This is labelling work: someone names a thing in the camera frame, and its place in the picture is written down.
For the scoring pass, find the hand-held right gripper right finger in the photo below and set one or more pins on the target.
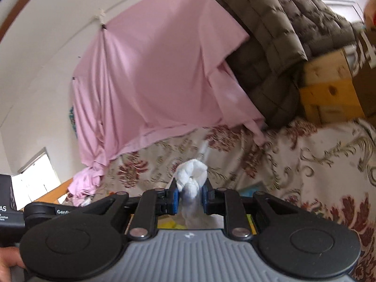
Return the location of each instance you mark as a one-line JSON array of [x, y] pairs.
[[205, 201]]

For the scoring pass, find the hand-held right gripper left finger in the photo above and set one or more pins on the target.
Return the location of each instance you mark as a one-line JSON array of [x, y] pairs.
[[174, 201]]

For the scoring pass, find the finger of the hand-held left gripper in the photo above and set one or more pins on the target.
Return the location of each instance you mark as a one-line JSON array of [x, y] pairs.
[[44, 211]]

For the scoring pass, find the white knotted sock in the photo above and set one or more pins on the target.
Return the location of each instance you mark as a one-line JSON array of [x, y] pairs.
[[191, 176]]

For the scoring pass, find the person's left hand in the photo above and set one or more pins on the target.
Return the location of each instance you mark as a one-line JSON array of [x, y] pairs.
[[10, 257]]

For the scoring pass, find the yellow cartoon towel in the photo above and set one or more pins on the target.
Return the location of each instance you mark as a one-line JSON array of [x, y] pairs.
[[170, 224]]

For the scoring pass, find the window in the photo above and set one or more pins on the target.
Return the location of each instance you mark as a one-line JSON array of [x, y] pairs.
[[32, 179]]

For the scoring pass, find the floral satin blanket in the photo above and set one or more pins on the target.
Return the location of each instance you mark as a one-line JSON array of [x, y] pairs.
[[308, 167]]

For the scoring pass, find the pink hanging sheet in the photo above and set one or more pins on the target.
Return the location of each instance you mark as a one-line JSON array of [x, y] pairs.
[[161, 64]]

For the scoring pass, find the wooden block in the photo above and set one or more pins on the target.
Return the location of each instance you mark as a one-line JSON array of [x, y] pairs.
[[326, 94]]

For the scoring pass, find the brown quilted jacket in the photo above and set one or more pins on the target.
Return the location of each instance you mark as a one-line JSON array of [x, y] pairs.
[[279, 35]]

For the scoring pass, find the wooden bed frame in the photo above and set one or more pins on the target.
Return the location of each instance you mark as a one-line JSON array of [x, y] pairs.
[[63, 186]]

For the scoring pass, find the colourful wall poster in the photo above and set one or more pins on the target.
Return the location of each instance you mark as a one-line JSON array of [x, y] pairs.
[[72, 120]]

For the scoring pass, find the white wall hook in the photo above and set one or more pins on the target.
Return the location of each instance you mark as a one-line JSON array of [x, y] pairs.
[[101, 16]]

